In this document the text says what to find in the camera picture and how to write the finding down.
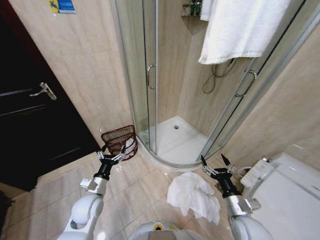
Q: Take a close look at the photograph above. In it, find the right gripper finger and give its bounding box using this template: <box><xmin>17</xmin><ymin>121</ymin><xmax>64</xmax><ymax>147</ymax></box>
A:
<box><xmin>200</xmin><ymin>154</ymin><xmax>218</xmax><ymax>177</ymax></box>
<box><xmin>220</xmin><ymin>153</ymin><xmax>237</xmax><ymax>175</ymax></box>

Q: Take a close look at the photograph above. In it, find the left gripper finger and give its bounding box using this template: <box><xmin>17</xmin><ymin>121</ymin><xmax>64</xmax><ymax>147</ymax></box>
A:
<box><xmin>96</xmin><ymin>145</ymin><xmax>107</xmax><ymax>161</ymax></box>
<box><xmin>111</xmin><ymin>144</ymin><xmax>127</xmax><ymax>163</ymax></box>

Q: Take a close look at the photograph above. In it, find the white cloth inside hamper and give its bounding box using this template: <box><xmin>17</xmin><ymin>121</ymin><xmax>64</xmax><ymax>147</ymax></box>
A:
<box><xmin>123</xmin><ymin>138</ymin><xmax>137</xmax><ymax>154</ymax></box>

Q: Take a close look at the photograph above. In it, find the brown wicker hamper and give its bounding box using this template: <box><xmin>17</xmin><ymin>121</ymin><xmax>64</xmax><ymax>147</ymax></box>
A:
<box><xmin>100</xmin><ymin>124</ymin><xmax>139</xmax><ymax>161</ymax></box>

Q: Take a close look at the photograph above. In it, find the crumpled white used towel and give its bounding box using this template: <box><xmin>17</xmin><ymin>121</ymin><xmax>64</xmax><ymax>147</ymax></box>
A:
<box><xmin>166</xmin><ymin>171</ymin><xmax>222</xmax><ymax>225</ymax></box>

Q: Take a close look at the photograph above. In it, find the large white hanging towel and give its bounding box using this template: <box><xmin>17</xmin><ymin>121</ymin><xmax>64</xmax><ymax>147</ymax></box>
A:
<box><xmin>198</xmin><ymin>0</ymin><xmax>292</xmax><ymax>66</ymax></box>

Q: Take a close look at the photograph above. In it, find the small white hanging towel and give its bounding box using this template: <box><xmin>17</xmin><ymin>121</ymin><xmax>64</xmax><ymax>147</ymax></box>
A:
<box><xmin>199</xmin><ymin>0</ymin><xmax>214</xmax><ymax>22</ymax></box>

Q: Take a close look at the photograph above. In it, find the white toilet control panel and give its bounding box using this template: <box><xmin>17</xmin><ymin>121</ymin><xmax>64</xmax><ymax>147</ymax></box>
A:
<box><xmin>240</xmin><ymin>157</ymin><xmax>274</xmax><ymax>187</ymax></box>

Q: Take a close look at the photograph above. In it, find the white shower tray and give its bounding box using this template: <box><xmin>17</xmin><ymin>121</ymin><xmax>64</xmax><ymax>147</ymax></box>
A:
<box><xmin>136</xmin><ymin>115</ymin><xmax>219</xmax><ymax>174</ymax></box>

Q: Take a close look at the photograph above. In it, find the dark wooden door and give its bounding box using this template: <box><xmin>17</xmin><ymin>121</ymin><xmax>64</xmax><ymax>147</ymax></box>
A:
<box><xmin>0</xmin><ymin>11</ymin><xmax>101</xmax><ymax>192</ymax></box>

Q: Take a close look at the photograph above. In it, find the white toilet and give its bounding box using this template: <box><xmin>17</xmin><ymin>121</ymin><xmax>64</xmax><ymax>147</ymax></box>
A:
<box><xmin>240</xmin><ymin>151</ymin><xmax>320</xmax><ymax>240</ymax></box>

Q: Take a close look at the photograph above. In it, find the curved glass shower door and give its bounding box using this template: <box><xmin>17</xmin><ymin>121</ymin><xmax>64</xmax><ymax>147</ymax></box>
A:
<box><xmin>109</xmin><ymin>0</ymin><xmax>161</xmax><ymax>161</ymax></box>
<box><xmin>199</xmin><ymin>0</ymin><xmax>320</xmax><ymax>164</ymax></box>

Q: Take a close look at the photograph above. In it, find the white robot front shell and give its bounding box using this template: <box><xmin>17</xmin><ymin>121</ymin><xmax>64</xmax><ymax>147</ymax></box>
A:
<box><xmin>127</xmin><ymin>219</ymin><xmax>194</xmax><ymax>240</ymax></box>

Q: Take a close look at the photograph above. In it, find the glass corner shelf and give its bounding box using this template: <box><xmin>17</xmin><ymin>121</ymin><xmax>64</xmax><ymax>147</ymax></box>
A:
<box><xmin>180</xmin><ymin>13</ymin><xmax>210</xmax><ymax>26</ymax></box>

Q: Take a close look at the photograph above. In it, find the white toilet water hose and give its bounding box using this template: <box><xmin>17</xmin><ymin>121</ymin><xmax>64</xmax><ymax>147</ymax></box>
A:
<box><xmin>234</xmin><ymin>165</ymin><xmax>254</xmax><ymax>176</ymax></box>

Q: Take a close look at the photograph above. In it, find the silver door lever handle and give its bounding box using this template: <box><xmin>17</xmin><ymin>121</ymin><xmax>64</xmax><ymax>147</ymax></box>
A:
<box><xmin>29</xmin><ymin>82</ymin><xmax>58</xmax><ymax>101</ymax></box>

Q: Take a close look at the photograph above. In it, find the chrome shower door handle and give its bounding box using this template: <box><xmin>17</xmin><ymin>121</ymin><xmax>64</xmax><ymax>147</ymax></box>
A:
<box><xmin>146</xmin><ymin>63</ymin><xmax>157</xmax><ymax>90</ymax></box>
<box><xmin>234</xmin><ymin>69</ymin><xmax>259</xmax><ymax>98</ymax></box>

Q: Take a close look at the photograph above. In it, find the chrome shower hose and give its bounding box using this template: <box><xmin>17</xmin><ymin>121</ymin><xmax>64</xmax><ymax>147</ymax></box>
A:
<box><xmin>202</xmin><ymin>57</ymin><xmax>237</xmax><ymax>94</ymax></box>

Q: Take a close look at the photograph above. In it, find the blue and yellow wall sticker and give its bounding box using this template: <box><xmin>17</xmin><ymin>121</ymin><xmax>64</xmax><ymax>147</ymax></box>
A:
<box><xmin>46</xmin><ymin>0</ymin><xmax>77</xmax><ymax>15</ymax></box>

